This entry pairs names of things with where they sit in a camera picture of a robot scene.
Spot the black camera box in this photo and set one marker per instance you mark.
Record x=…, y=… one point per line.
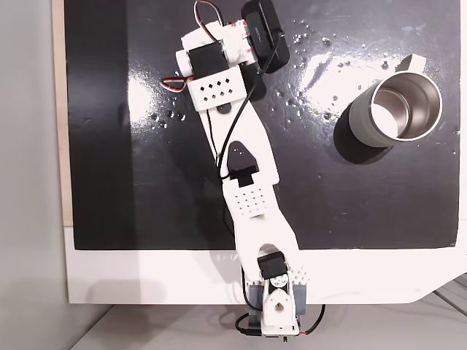
x=264, y=36

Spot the black table mat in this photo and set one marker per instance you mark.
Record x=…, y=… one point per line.
x=328, y=200

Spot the sage green steel mug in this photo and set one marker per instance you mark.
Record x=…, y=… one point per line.
x=365, y=120

